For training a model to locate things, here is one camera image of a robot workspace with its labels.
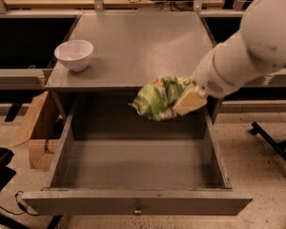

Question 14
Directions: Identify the black chair base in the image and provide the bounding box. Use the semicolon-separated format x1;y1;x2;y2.
0;147;30;229

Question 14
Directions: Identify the metal drawer knob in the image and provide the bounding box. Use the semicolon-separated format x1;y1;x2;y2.
133;202;142;216

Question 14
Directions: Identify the white ceramic bowl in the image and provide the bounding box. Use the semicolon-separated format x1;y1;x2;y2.
54;39;93;72

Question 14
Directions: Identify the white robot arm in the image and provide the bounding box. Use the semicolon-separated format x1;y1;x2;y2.
173;0;286;115

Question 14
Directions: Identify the black cable on floor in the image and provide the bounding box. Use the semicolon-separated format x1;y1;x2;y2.
0;190;41;217

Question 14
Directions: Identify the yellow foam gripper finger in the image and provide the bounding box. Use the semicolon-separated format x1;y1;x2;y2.
173;84;207;115

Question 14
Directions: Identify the grey cabinet counter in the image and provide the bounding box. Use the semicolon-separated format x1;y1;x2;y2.
45;10;234;125

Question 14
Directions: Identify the open grey drawer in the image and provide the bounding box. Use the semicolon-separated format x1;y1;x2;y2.
23;94;253;216

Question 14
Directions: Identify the cardboard box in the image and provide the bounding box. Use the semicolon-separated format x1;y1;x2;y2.
10;92;60;170

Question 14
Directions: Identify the green jalapeno chip bag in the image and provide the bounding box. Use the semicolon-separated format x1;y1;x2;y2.
130;76;191;121

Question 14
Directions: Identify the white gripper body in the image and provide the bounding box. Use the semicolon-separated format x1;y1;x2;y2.
190;47;245;98

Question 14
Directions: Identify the black stand leg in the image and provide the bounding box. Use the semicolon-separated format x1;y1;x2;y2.
250;122;286;162

